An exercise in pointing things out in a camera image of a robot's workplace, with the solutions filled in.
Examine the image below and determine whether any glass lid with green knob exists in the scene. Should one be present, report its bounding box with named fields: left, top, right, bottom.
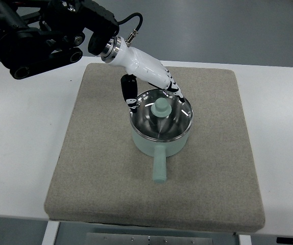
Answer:
left=130, top=89, right=193, bottom=142

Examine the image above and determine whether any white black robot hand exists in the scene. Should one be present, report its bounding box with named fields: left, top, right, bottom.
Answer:
left=101, top=36, right=185, bottom=113

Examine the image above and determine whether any beige fabric mat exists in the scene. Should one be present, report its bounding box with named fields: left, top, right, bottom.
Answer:
left=44, top=63, right=265, bottom=233

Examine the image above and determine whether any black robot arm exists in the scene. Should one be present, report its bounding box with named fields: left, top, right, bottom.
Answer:
left=0, top=1, right=123, bottom=80

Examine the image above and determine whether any mint green pot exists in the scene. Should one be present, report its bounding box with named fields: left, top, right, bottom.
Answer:
left=131, top=126, right=190, bottom=184

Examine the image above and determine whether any grey metal plate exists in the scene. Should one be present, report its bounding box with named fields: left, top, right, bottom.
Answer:
left=84, top=233, right=213, bottom=245

